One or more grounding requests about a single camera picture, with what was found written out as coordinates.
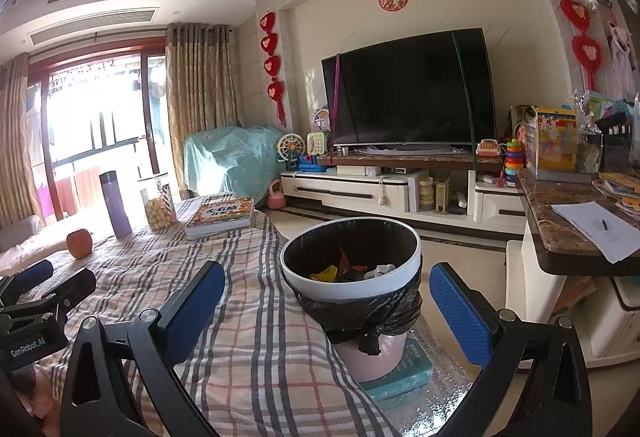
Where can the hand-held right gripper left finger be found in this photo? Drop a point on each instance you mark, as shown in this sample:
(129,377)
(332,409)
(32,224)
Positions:
(195,307)

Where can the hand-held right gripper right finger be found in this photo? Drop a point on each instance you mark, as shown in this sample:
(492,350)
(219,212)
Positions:
(460,317)

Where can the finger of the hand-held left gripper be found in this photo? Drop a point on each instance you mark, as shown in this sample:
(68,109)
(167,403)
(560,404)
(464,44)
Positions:
(30,276)
(70,292)

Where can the white wrapper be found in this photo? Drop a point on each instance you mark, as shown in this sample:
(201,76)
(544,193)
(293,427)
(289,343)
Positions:
(380,272)

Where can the white bin with black liner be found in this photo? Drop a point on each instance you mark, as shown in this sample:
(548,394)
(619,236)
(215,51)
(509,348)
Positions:
(310,287)

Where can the orange snack packet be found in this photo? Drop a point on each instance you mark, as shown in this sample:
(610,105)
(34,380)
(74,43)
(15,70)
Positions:
(347,262)

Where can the yellow snack wrapper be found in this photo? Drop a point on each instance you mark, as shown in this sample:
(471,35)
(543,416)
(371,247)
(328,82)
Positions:
(325,274)

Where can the pink covered sofa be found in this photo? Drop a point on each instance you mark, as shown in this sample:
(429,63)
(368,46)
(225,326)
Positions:
(25,242)

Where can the apple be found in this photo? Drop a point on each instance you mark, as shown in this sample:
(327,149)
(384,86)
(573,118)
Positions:
(80,243)

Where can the teal book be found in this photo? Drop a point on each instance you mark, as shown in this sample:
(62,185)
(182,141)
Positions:
(405,369)

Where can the purple bottle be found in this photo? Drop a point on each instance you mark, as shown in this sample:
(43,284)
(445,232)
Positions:
(116,207)

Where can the clear cookie jar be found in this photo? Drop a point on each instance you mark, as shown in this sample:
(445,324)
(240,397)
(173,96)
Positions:
(157,207)

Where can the remote control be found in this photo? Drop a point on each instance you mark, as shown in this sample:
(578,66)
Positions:
(462,199)

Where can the wooden toy building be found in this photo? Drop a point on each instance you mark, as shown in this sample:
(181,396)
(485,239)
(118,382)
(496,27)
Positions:
(441,197)

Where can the marble counter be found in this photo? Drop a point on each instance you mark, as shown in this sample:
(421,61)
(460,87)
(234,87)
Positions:
(545,227)

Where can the stack of round containers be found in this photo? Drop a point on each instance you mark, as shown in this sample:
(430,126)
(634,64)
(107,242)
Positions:
(426,192)

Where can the beige curtain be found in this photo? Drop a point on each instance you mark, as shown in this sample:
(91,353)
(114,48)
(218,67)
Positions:
(17,142)
(200,107)

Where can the pink kettlebell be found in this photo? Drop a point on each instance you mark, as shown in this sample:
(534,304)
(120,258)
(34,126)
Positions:
(276,198)

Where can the pink hanging spoon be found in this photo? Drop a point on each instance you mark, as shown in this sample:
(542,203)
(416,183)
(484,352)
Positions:
(384,197)

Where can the teal covered furniture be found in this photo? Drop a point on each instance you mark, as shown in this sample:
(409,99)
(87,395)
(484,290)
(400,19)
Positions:
(230,162)

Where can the white paper sheet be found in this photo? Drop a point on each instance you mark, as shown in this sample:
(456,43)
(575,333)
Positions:
(590,237)

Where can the white TV cabinet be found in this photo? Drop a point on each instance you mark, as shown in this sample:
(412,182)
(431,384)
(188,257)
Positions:
(350,189)

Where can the toy cash register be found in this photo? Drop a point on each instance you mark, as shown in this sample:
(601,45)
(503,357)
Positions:
(487,148)

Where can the balcony glass door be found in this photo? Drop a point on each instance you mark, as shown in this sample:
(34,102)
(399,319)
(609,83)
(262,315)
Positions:
(100,117)

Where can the ferris wheel toy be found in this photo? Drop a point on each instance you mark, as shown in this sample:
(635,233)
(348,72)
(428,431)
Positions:
(289,149)

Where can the blue toy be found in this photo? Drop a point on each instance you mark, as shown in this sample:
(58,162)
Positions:
(309,163)

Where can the colourful picture box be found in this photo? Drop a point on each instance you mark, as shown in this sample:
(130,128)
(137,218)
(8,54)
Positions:
(556,142)

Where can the pile of booklets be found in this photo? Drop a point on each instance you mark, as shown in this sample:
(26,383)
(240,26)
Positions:
(620,192)

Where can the green toy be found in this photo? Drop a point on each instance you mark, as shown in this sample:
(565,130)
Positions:
(316,143)

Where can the green stick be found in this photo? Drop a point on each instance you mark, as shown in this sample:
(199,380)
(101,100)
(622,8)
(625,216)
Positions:
(465,92)

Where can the toy house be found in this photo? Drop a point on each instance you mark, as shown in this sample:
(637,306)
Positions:
(322,119)

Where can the black box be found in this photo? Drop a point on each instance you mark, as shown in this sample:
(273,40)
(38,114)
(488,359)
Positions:
(615,147)

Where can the black television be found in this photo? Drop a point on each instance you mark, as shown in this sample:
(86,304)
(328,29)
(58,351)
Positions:
(407,89)

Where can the pink hanging garment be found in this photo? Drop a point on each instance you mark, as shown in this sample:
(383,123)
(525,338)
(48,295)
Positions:
(620,57)

